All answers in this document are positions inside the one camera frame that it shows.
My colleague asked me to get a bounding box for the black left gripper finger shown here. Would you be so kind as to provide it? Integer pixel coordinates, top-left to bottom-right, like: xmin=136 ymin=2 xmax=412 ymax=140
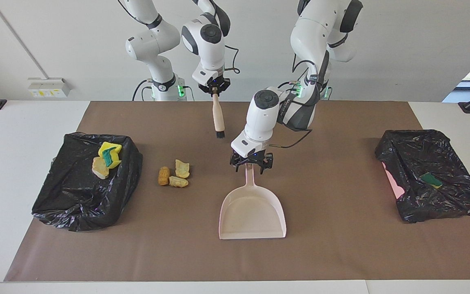
xmin=229 ymin=153 xmax=247 ymax=171
xmin=259 ymin=153 xmax=275 ymax=175

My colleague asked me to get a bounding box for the beige handled black bristle brush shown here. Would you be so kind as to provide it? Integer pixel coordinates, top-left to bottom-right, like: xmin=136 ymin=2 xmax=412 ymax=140
xmin=212 ymin=93 xmax=226 ymax=138

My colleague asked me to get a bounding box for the beige plastic dustpan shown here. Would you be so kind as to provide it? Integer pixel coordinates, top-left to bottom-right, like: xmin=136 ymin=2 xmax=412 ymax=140
xmin=218 ymin=164 xmax=287 ymax=240

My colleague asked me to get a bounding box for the yellow foam chunk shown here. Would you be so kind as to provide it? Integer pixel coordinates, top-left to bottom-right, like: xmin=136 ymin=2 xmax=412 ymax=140
xmin=98 ymin=141 xmax=123 ymax=156

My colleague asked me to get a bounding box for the green yellow sponge piece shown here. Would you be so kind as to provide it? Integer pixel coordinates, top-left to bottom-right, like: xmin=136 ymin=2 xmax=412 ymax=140
xmin=419 ymin=172 xmax=443 ymax=189
xmin=101 ymin=145 xmax=122 ymax=169

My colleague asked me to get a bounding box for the pink bin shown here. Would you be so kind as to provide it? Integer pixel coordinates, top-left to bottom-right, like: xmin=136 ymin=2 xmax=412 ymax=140
xmin=383 ymin=161 xmax=405 ymax=200

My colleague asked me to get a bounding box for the black plastic trash bag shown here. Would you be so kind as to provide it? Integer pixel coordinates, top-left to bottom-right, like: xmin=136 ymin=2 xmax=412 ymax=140
xmin=31 ymin=131 xmax=143 ymax=232
xmin=375 ymin=129 xmax=470 ymax=223

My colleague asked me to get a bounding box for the brown paper table mat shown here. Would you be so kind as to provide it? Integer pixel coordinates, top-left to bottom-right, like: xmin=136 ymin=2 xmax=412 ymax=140
xmin=4 ymin=101 xmax=470 ymax=282

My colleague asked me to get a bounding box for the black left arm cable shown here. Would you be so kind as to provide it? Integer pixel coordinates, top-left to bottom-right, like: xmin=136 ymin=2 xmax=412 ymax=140
xmin=268 ymin=41 xmax=329 ymax=148

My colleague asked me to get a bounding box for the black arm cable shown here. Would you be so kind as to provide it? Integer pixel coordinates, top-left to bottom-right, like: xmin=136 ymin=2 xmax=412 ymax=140
xmin=268 ymin=41 xmax=329 ymax=148
xmin=117 ymin=0 xmax=240 ymax=75

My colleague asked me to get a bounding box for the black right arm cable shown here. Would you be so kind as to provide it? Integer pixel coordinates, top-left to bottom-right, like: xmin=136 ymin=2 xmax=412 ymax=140
xmin=117 ymin=0 xmax=240 ymax=75

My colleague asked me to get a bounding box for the black base power cable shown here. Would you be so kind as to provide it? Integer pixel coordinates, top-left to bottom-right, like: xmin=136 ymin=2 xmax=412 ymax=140
xmin=132 ymin=79 xmax=154 ymax=101

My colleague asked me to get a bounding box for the white wall outlet box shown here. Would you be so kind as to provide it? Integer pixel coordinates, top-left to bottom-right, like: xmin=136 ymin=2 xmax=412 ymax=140
xmin=27 ymin=78 xmax=71 ymax=98

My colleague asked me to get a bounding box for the thin grey wall conduit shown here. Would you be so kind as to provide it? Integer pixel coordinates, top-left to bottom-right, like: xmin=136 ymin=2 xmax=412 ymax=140
xmin=0 ymin=0 xmax=49 ymax=79

